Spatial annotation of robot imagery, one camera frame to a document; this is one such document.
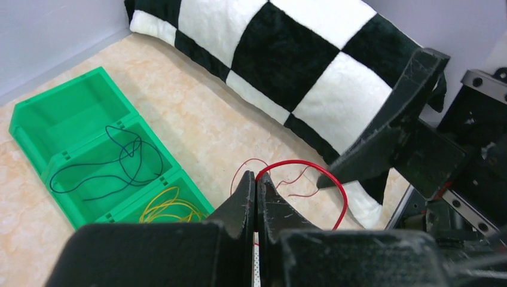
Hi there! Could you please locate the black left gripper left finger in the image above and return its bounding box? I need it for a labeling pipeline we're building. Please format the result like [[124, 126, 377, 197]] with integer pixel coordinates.
[[46, 171, 256, 286]]

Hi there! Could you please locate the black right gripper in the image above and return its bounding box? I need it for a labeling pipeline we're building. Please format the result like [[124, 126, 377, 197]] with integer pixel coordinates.
[[328, 48, 506, 263]]

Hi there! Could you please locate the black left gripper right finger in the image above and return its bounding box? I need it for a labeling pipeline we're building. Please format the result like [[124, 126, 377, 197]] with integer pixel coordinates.
[[256, 175, 452, 286]]

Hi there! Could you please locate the red cable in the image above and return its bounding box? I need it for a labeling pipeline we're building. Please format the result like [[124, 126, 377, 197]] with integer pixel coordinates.
[[230, 158, 349, 231]]

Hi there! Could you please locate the black white checkered pillow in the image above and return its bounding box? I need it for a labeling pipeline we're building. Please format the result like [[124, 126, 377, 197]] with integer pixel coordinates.
[[124, 0, 448, 231]]

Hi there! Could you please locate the green compartment bin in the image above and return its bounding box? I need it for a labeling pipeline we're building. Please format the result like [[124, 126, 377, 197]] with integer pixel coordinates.
[[9, 67, 213, 228]]

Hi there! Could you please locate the yellow cable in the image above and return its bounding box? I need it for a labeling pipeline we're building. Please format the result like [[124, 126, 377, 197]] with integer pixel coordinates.
[[138, 186, 204, 224]]

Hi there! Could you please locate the dark blue cable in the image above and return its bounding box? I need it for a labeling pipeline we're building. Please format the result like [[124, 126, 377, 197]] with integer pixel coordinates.
[[49, 125, 164, 201]]

